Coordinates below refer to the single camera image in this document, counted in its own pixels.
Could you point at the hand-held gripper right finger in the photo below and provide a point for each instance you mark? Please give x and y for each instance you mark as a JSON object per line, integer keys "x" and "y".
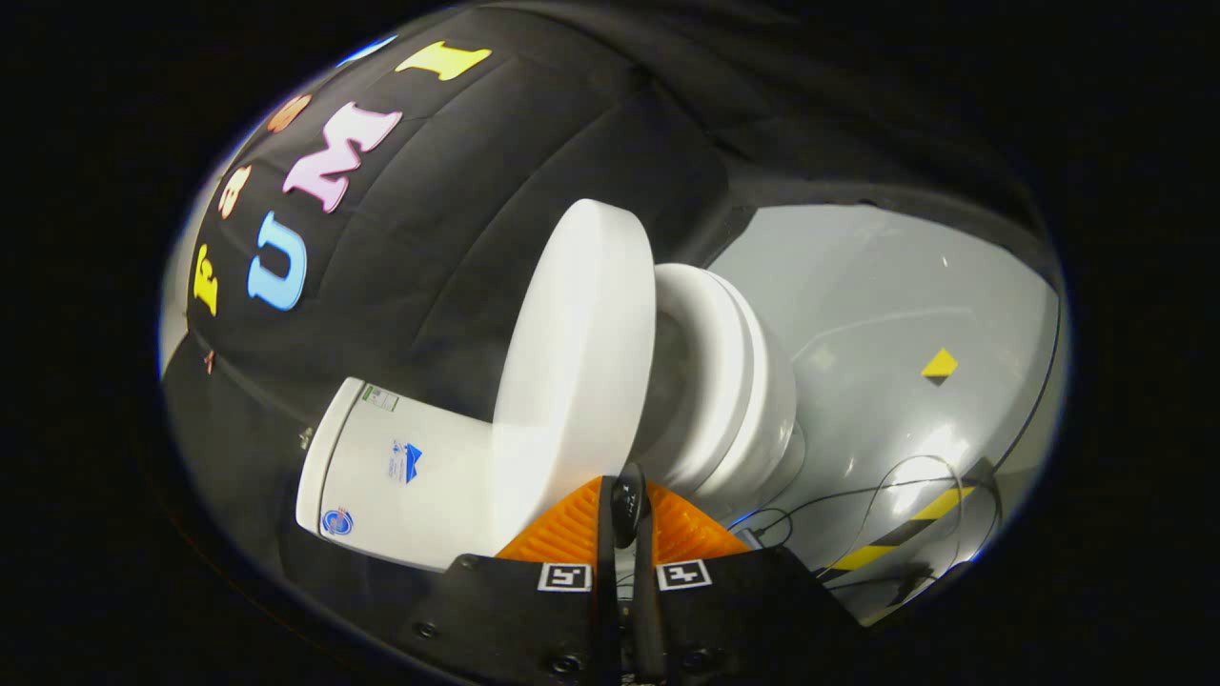
{"x": 724, "y": 610}

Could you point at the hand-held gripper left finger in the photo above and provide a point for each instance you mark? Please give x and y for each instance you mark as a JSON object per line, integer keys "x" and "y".
{"x": 534, "y": 619}

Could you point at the white toilet lid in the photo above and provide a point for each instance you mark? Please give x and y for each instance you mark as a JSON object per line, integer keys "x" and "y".
{"x": 572, "y": 381}

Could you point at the white toilet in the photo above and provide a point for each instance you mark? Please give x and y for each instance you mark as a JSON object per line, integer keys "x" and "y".
{"x": 410, "y": 476}

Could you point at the white toilet seat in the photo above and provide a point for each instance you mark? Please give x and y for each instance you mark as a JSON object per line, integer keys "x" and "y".
{"x": 705, "y": 362}

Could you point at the yellow black hazard tape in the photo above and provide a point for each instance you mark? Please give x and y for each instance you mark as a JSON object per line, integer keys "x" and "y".
{"x": 905, "y": 529}

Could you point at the black backdrop cloth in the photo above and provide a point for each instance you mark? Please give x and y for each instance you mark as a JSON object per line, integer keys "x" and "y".
{"x": 457, "y": 219}

